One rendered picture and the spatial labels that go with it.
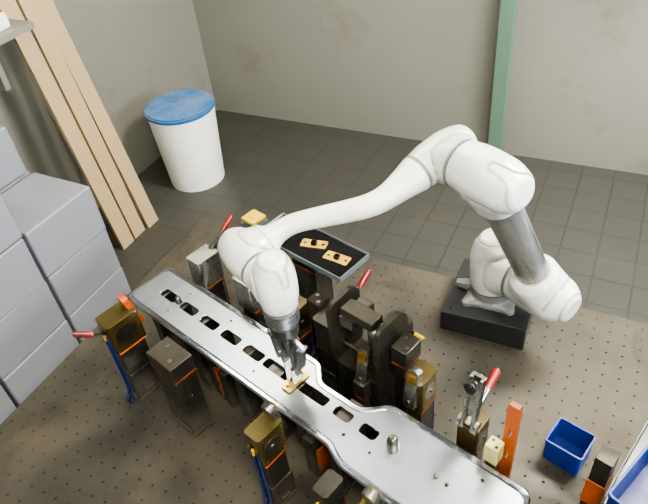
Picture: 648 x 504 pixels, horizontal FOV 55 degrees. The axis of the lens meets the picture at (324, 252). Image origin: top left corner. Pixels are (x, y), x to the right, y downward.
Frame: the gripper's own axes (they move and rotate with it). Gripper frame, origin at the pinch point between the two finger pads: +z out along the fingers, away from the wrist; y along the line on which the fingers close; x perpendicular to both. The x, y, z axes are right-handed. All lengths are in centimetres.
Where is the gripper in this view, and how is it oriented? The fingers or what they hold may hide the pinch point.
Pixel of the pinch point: (293, 370)
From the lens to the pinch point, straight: 173.2
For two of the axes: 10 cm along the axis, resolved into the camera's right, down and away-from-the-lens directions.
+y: 7.5, 3.7, -5.5
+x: 6.6, -5.3, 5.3
